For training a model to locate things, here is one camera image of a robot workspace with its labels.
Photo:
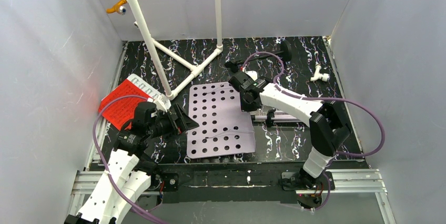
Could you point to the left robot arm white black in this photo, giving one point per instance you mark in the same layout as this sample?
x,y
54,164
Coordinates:
x,y
127,172

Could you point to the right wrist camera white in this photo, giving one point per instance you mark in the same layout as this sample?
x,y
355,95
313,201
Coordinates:
x,y
252,74

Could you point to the white pipe tee fitting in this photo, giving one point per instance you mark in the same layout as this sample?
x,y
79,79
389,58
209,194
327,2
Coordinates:
x,y
318,75

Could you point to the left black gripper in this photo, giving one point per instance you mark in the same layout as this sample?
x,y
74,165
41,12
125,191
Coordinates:
x,y
176,120

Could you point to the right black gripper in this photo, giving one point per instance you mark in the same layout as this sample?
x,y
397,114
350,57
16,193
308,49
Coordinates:
x,y
237,81

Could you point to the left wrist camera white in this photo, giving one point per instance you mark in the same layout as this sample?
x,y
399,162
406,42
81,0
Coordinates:
x,y
162,103

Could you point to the red sheet music book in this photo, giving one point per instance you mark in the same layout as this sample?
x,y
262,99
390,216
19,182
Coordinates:
x,y
118,107

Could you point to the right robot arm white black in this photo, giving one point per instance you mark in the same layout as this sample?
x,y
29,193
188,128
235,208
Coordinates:
x,y
326,119

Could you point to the lilac perforated music stand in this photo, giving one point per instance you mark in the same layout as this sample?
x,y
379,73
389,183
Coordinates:
x,y
227,134

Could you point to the orange wall hook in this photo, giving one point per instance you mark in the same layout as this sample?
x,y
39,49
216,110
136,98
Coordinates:
x,y
118,8

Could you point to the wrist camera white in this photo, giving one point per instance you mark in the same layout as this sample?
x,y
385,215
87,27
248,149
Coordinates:
x,y
252,74
162,103

